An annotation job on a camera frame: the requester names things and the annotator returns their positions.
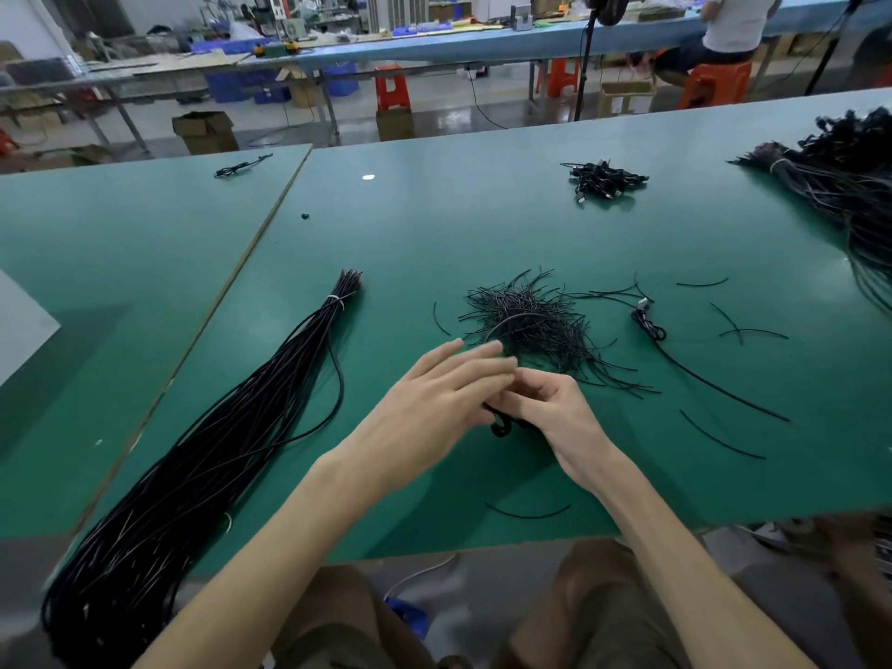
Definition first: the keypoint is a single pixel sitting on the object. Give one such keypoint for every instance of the person's right hand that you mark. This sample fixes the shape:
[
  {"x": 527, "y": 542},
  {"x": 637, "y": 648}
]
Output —
[{"x": 560, "y": 425}]

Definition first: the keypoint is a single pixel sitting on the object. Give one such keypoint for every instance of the person's left hand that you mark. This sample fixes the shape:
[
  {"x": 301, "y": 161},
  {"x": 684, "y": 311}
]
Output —
[{"x": 425, "y": 411}]

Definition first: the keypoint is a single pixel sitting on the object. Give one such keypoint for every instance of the person's right forearm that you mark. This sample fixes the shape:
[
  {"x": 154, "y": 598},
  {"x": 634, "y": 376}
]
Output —
[{"x": 697, "y": 578}]

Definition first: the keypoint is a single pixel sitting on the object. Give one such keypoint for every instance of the person's left forearm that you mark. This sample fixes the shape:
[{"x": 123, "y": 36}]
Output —
[{"x": 251, "y": 578}]

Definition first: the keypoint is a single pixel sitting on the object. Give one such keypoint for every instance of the person's brown shorts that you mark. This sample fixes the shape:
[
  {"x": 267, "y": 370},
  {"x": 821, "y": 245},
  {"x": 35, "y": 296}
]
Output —
[{"x": 599, "y": 620}]

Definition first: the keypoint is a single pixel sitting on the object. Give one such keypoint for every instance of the person's right leg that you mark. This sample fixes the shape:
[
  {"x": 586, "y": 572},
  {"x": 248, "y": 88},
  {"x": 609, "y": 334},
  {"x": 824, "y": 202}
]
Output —
[{"x": 857, "y": 585}]

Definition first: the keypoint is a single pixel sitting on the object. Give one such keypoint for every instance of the blue plastic item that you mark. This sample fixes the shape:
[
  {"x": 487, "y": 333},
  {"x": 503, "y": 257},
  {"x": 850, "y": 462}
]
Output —
[{"x": 409, "y": 617}]

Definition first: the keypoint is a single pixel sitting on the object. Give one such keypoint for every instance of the small cardboard box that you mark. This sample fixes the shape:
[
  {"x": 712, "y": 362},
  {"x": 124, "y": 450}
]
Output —
[{"x": 396, "y": 125}]

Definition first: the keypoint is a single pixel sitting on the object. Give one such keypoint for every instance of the red plastic stool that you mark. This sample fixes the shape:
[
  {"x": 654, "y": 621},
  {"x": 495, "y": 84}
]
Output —
[{"x": 392, "y": 87}]

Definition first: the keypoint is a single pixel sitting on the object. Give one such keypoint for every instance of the orange plastic stool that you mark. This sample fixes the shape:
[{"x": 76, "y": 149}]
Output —
[
  {"x": 560, "y": 76},
  {"x": 715, "y": 85}
]

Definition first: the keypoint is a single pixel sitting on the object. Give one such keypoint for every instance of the open cardboard box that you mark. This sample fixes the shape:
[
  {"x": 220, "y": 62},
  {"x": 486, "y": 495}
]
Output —
[{"x": 205, "y": 132}]

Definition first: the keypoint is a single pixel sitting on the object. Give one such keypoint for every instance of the long blue workbench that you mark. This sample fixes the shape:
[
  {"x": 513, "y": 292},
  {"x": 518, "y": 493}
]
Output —
[{"x": 474, "y": 43}]

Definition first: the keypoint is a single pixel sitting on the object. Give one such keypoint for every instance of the large white box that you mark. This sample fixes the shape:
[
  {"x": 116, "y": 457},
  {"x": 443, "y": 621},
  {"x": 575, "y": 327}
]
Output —
[{"x": 21, "y": 327}]

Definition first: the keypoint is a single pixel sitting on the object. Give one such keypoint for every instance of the black fan on stand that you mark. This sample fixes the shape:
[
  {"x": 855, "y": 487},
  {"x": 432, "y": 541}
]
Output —
[{"x": 607, "y": 4}]

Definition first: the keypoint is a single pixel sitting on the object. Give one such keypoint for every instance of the black tripod stand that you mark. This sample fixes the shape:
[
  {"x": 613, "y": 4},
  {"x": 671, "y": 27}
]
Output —
[{"x": 834, "y": 42}]

